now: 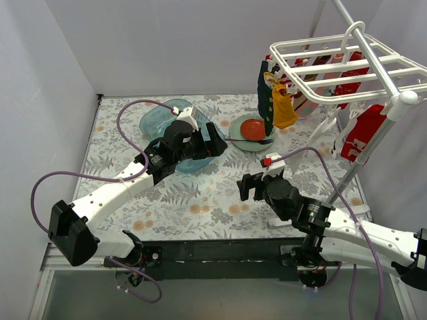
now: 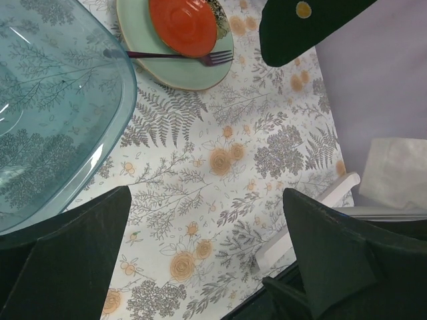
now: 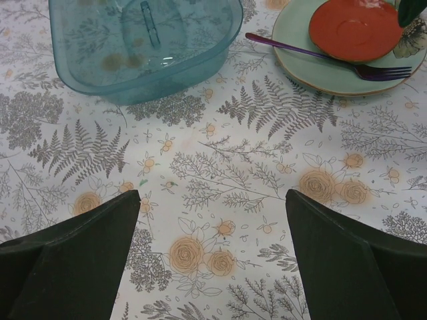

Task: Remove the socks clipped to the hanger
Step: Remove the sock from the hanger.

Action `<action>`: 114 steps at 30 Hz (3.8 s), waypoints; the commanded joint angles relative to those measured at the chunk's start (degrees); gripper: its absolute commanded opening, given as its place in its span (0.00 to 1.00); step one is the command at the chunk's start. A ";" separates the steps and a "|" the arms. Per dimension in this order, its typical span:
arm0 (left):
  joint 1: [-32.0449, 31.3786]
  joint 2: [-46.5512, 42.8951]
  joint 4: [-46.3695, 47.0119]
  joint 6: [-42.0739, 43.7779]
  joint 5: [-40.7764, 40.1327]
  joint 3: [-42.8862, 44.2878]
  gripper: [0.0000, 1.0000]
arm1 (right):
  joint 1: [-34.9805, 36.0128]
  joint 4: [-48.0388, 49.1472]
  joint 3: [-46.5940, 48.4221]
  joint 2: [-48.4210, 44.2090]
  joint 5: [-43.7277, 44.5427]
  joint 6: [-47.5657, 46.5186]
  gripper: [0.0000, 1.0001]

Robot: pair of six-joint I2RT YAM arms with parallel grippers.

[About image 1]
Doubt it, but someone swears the red sock white pattern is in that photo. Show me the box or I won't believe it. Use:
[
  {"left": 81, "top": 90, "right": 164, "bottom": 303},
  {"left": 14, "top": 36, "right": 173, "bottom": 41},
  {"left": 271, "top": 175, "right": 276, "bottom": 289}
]
[{"left": 340, "top": 104, "right": 386, "bottom": 162}]

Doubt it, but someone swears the plain white sock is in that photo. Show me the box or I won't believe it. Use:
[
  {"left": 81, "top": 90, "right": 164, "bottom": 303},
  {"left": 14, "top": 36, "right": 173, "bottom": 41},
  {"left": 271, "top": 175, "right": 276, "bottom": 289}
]
[{"left": 286, "top": 116, "right": 336, "bottom": 173}]

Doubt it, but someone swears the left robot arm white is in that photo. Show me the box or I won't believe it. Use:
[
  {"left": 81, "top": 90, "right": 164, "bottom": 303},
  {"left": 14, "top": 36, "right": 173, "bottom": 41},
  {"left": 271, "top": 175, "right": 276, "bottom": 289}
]
[{"left": 48, "top": 120, "right": 227, "bottom": 267}]

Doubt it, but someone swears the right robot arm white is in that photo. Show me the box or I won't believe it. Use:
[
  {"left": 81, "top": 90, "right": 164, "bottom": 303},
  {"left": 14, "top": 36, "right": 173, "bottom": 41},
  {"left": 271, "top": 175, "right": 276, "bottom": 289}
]
[{"left": 237, "top": 173, "right": 426, "bottom": 291}]

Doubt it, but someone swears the white clip hanger rack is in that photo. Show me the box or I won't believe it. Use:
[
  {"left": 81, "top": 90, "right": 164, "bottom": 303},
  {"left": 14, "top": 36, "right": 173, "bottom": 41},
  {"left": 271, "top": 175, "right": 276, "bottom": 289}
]
[{"left": 270, "top": 31, "right": 426, "bottom": 105}]

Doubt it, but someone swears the light green plate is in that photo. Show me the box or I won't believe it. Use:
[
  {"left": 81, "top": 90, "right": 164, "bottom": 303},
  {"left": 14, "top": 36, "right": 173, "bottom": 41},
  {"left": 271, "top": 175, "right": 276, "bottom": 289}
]
[{"left": 228, "top": 115, "right": 276, "bottom": 153}]

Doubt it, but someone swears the orange saucer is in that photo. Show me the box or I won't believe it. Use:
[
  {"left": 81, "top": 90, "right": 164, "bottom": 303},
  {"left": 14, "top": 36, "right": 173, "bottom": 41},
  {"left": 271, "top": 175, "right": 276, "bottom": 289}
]
[{"left": 240, "top": 119, "right": 266, "bottom": 141}]

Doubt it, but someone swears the purple fork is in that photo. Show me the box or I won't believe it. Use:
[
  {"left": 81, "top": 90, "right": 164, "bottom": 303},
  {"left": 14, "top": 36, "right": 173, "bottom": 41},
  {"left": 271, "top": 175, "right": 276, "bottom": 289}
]
[{"left": 226, "top": 138, "right": 274, "bottom": 145}]

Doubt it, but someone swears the teal plastic basin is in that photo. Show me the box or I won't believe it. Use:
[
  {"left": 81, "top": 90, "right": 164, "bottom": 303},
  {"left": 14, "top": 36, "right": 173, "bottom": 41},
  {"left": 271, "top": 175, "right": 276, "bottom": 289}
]
[{"left": 139, "top": 99, "right": 225, "bottom": 177}]

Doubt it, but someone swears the floral tablecloth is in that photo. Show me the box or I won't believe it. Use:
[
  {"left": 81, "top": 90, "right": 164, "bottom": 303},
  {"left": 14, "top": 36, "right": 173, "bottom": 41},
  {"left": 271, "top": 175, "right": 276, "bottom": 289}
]
[{"left": 77, "top": 94, "right": 300, "bottom": 241}]

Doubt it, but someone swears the dark green sock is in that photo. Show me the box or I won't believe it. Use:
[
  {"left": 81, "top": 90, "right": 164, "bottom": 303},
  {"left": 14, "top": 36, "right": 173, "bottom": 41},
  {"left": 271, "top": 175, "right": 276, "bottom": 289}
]
[{"left": 257, "top": 61, "right": 279, "bottom": 136}]

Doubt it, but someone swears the yellow sock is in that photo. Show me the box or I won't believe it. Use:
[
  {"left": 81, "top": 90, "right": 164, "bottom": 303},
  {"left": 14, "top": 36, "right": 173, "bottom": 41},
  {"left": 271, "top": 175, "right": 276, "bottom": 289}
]
[{"left": 272, "top": 79, "right": 298, "bottom": 129}]

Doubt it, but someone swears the red white striped sock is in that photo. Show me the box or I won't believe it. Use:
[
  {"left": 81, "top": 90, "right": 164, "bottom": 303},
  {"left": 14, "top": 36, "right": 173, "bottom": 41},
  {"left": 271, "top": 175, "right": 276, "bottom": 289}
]
[{"left": 333, "top": 51, "right": 370, "bottom": 109}]

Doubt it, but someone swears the metal drying stand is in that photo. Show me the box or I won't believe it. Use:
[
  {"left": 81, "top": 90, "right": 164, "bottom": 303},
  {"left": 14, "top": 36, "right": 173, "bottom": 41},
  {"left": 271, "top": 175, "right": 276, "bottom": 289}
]
[{"left": 268, "top": 1, "right": 426, "bottom": 203}]

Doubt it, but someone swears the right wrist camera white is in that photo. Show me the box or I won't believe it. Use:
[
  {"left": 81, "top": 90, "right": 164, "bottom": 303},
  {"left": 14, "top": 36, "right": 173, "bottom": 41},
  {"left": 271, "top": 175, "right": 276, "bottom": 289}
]
[{"left": 260, "top": 152, "right": 286, "bottom": 180}]

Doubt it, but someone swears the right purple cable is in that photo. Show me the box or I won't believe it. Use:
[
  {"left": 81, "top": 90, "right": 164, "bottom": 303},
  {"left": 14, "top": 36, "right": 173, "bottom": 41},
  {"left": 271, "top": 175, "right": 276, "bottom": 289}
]
[{"left": 272, "top": 147, "right": 384, "bottom": 320}]

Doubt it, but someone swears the purple cable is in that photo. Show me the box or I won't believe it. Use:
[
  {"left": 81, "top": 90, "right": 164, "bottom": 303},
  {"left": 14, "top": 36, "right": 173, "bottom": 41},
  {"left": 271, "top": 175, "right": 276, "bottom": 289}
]
[
  {"left": 272, "top": 147, "right": 384, "bottom": 320},
  {"left": 31, "top": 99, "right": 179, "bottom": 303}
]

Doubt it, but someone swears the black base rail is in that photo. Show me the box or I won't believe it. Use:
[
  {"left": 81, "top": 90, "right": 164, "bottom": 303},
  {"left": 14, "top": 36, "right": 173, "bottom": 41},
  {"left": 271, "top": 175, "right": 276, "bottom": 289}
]
[{"left": 103, "top": 238, "right": 341, "bottom": 287}]

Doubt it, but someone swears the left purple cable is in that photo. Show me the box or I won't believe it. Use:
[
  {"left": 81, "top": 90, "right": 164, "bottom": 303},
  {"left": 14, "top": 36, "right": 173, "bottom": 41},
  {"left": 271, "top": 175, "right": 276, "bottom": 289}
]
[{"left": 31, "top": 99, "right": 179, "bottom": 303}]

